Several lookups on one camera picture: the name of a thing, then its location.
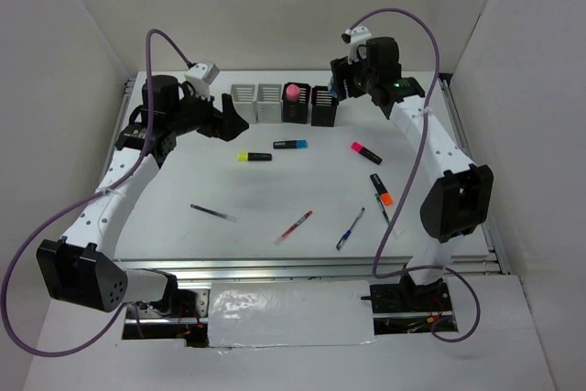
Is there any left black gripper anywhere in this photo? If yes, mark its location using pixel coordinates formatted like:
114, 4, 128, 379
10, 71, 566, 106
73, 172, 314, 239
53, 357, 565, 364
168, 83, 249, 142

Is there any pink cap glue bottle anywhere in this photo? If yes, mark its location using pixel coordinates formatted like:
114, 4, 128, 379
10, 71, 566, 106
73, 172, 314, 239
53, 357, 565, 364
285, 83, 301, 103

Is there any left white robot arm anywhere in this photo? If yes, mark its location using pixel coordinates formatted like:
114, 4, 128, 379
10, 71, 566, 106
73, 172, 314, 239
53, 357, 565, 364
36, 75, 249, 317

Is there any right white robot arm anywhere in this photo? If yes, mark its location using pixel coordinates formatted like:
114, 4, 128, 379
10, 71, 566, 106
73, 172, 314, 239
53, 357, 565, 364
331, 27, 494, 310

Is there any right black slotted container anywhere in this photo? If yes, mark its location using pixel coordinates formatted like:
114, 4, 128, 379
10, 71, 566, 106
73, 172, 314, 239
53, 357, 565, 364
310, 86, 339, 127

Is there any black slotted container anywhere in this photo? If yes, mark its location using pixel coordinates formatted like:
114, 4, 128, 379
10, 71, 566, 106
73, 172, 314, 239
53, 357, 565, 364
310, 86, 339, 127
282, 82, 311, 125

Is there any left white slotted container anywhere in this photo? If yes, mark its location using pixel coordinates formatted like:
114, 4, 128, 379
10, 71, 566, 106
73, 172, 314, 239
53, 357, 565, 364
231, 84, 257, 125

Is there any white slotted container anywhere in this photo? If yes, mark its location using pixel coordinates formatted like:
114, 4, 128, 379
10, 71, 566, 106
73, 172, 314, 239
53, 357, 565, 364
231, 84, 257, 125
256, 83, 283, 124

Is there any yellow highlighter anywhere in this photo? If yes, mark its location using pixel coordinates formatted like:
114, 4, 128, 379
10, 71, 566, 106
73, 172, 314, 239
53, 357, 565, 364
237, 152, 272, 162

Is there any left black slotted container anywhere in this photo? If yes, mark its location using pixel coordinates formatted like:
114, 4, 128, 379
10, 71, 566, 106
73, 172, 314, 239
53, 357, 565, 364
282, 82, 311, 125

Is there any blue highlighter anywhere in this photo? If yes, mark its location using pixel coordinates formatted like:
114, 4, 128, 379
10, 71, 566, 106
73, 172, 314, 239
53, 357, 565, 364
273, 140, 308, 149

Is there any pink highlighter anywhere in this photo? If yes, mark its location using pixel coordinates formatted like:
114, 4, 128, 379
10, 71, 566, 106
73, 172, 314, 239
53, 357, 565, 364
351, 142, 383, 165

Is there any dark purple pen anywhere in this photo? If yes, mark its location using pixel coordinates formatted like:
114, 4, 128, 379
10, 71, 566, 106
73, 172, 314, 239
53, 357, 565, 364
190, 203, 237, 223

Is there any green pen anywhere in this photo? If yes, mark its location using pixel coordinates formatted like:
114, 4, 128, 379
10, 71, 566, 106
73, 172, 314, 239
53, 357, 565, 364
374, 193, 399, 239

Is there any orange highlighter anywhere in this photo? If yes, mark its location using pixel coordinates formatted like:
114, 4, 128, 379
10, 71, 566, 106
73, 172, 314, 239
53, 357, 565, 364
370, 173, 394, 206

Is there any red pen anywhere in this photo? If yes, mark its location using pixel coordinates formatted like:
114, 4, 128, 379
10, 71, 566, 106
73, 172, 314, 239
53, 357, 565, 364
273, 211, 313, 245

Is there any blue pen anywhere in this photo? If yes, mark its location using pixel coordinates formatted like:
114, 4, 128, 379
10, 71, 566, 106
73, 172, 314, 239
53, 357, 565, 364
335, 207, 365, 251

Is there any white taped cover panel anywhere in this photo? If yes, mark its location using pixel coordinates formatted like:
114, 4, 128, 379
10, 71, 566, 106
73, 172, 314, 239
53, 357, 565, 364
208, 280, 375, 348

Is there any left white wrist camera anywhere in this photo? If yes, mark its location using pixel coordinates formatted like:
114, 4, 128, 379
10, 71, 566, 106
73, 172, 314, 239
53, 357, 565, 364
184, 62, 220, 99

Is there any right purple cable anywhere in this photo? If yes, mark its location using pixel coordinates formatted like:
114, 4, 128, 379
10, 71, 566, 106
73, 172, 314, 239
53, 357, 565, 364
371, 7, 482, 342

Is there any aluminium frame rail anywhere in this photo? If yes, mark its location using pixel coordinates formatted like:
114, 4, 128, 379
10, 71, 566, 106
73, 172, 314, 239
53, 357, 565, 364
109, 71, 514, 287

